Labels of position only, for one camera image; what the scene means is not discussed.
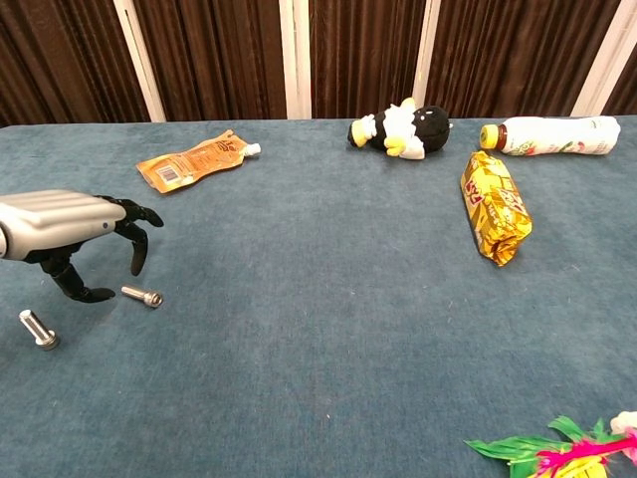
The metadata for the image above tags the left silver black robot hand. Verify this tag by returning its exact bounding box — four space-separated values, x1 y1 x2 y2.
0 188 165 304

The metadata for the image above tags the silver bolt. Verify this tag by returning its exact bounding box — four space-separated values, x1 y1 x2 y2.
18 309 62 353
120 284 165 311

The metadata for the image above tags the orange spout pouch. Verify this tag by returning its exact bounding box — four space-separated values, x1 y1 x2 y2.
135 128 263 195

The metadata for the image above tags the dark brown pleated curtain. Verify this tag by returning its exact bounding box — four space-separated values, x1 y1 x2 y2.
131 0 289 121
601 54 637 117
425 0 623 120
0 0 150 128
308 0 428 120

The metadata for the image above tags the blue felt table cover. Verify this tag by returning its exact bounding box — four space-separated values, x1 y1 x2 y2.
0 117 637 478

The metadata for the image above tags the black white plush toy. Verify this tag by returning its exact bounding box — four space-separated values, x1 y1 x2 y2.
346 97 453 163

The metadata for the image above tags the yellow snack package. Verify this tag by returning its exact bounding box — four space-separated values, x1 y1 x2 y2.
459 149 533 268

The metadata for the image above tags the white bottle yellow cap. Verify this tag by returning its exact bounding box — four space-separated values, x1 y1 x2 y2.
479 115 622 157

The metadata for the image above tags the green pink feather shuttlecock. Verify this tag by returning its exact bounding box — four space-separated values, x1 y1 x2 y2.
464 410 637 478

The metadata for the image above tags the white partition post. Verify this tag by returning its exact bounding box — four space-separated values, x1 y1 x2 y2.
112 0 167 123
278 0 313 120
570 0 637 117
411 0 443 120

